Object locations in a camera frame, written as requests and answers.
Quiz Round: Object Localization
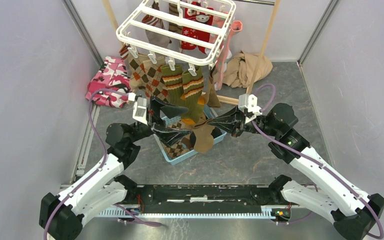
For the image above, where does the tan brown sock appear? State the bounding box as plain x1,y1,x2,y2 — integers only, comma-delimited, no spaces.
206,67,221,108

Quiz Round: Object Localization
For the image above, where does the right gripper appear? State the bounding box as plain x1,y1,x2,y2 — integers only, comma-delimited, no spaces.
207,104,280,137

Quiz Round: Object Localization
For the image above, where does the white plastic clip hanger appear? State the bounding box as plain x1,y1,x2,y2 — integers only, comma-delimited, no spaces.
115,0,238,77

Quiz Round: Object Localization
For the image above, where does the blue plastic basket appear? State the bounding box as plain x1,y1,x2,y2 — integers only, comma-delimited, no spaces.
154,106,227,165

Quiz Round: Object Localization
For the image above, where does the pink camouflage cloth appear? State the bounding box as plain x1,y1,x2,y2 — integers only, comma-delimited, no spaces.
85,56,131,108

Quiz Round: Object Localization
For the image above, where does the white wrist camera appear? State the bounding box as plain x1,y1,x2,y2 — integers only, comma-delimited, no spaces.
128,92,149,126
237,93,262,117

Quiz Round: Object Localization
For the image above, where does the green striped sock left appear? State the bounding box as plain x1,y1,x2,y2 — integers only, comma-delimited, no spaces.
160,64,186,107

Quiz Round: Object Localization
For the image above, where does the argyle sock in basket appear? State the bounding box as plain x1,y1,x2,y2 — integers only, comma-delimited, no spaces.
162,134,193,159

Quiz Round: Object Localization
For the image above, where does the beige cloth pile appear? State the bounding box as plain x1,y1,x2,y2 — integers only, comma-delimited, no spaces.
223,51,273,88

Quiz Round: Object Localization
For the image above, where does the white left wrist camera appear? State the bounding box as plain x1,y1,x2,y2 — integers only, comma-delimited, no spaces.
128,92,149,126

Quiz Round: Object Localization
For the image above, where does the argyle sock left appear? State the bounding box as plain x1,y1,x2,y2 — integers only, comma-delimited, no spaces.
127,53,146,90

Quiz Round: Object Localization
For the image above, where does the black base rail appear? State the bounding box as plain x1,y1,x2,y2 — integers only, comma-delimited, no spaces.
121,184,289,214

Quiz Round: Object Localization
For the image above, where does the brown striped sock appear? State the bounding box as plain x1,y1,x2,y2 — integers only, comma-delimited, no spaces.
141,3,183,48

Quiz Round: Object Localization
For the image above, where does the pink sock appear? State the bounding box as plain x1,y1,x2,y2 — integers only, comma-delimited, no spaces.
213,20,243,91

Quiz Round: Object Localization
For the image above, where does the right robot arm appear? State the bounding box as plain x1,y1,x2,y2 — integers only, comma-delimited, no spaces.
208,103,384,240

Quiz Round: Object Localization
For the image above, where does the red snowflake sock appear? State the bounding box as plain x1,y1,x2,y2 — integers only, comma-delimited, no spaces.
180,1,214,55

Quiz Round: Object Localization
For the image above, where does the purple cable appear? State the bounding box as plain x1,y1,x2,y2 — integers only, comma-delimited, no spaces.
250,83,384,240
42,88,165,240

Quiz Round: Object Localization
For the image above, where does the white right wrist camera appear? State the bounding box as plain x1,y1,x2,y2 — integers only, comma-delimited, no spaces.
237,93,262,117

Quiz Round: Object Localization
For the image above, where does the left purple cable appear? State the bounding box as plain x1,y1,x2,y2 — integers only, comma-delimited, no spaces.
42,88,165,240

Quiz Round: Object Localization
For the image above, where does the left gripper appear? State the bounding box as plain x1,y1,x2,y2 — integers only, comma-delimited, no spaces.
128,95,192,146

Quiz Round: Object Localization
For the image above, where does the green striped sock right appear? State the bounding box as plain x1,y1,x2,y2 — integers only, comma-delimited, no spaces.
181,66,205,125

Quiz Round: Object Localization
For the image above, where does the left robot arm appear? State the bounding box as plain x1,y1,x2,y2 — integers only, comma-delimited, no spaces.
39,96,191,240

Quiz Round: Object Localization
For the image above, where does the wooden frame stand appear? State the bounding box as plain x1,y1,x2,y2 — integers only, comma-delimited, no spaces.
101,0,282,107

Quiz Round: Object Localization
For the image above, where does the green striped sock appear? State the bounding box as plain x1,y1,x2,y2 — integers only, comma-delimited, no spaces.
181,66,205,125
160,64,186,107

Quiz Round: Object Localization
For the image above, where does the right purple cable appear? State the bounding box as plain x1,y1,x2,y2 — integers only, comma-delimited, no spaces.
250,83,384,240

